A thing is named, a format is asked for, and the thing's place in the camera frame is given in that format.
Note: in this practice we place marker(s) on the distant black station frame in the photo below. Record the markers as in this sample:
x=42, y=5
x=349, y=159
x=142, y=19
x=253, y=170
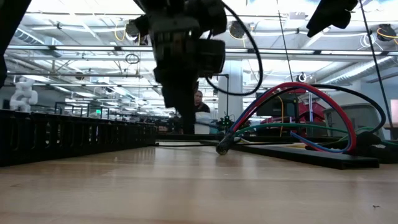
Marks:
x=227, y=93

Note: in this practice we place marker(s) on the long ceiling light bar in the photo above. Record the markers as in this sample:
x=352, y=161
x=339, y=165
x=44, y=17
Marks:
x=311, y=51

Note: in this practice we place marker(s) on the white building column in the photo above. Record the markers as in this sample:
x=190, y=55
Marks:
x=233, y=105

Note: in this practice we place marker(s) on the black duct cover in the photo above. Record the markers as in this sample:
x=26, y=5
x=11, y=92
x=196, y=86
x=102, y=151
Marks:
x=311, y=157

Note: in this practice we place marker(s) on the dark distant monitor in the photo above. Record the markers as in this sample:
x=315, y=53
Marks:
x=273, y=107

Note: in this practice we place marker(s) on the red storage bins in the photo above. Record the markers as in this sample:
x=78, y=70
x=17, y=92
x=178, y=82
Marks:
x=314, y=110

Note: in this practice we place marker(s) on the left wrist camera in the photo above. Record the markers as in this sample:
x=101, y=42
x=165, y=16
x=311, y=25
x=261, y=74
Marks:
x=211, y=57

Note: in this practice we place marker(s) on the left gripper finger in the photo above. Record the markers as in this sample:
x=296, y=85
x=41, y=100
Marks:
x=183, y=102

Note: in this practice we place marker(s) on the person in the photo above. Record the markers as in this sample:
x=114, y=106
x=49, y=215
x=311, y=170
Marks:
x=200, y=102

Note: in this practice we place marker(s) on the black glove green cuff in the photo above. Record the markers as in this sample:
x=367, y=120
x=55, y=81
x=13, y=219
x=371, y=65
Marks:
x=368, y=140

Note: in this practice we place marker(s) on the white robot figure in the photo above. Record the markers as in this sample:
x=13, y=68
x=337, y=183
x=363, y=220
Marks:
x=23, y=95

